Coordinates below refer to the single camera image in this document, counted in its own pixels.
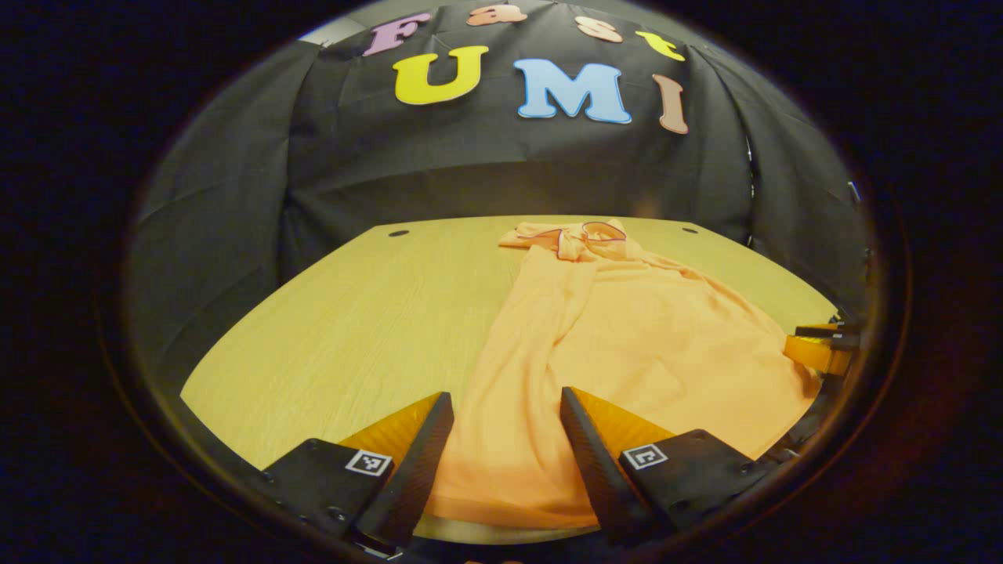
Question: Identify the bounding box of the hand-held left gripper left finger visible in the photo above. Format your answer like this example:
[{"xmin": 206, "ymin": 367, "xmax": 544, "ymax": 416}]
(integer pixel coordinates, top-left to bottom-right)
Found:
[{"xmin": 263, "ymin": 392, "xmax": 455, "ymax": 549}]

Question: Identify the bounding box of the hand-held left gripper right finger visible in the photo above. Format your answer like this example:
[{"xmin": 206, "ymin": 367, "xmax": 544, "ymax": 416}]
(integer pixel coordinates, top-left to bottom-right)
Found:
[{"xmin": 559, "ymin": 386, "xmax": 784, "ymax": 545}]

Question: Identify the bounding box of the orange T-shirt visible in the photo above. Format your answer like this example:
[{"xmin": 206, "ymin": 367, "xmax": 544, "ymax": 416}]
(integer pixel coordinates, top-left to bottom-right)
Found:
[{"xmin": 423, "ymin": 219, "xmax": 822, "ymax": 530}]

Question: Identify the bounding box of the black backdrop cloth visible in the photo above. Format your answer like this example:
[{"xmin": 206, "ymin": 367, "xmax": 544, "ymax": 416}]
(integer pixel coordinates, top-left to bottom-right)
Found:
[{"xmin": 121, "ymin": 4, "xmax": 874, "ymax": 392}]

